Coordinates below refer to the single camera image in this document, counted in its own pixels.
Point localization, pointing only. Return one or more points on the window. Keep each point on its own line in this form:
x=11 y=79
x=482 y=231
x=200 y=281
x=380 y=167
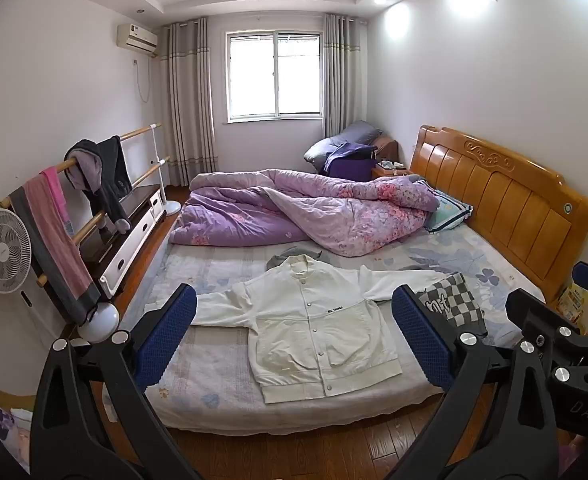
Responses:
x=274 y=75

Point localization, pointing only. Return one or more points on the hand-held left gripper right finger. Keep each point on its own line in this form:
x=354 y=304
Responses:
x=421 y=340

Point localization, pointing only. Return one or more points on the light blue pillow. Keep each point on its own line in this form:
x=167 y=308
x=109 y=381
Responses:
x=449 y=212

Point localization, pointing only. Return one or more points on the white button jacket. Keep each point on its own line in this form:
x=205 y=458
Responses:
x=314 y=330

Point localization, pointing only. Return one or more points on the grey striped curtain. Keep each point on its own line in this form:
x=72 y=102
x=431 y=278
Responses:
x=344 y=75
x=189 y=105

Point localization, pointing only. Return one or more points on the grey checkered garment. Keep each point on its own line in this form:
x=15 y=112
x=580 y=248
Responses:
x=461 y=305

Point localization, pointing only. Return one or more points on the pink towel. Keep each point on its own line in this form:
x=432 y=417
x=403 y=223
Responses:
x=66 y=255

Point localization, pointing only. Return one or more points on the bed with floral sheet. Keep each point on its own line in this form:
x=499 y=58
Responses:
x=214 y=370

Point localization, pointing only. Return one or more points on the wooden nightstand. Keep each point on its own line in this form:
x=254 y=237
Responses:
x=391 y=172

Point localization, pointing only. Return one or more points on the dark purple cloth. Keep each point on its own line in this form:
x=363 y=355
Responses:
x=349 y=162

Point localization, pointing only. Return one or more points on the wooden bar clothes rack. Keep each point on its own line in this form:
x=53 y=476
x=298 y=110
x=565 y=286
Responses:
x=101 y=320

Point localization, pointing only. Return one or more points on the yellow cardboard box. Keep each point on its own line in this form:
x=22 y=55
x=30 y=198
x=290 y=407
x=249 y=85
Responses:
x=574 y=305

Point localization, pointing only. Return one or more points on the white standing fan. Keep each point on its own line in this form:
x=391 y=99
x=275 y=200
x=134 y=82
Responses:
x=1 y=250

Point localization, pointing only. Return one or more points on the dark top white cabinet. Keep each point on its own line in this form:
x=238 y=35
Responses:
x=124 y=255

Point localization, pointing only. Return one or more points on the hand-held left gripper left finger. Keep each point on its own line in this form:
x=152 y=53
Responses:
x=166 y=332

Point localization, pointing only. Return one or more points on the purple floral quilt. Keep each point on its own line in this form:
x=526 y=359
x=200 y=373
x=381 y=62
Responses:
x=234 y=220

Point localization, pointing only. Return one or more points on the dark grey hooded jacket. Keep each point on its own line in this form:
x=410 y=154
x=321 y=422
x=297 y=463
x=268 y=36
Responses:
x=111 y=180

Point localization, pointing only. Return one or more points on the grey towel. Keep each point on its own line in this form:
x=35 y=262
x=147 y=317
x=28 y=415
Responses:
x=41 y=240

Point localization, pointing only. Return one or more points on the white air conditioner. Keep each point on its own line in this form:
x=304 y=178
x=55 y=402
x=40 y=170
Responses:
x=136 y=39

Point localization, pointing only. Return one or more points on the wooden headboard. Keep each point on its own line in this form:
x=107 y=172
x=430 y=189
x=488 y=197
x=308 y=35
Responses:
x=504 y=195

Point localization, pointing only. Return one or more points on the brown chair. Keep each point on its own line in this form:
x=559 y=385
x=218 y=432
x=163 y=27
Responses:
x=388 y=147

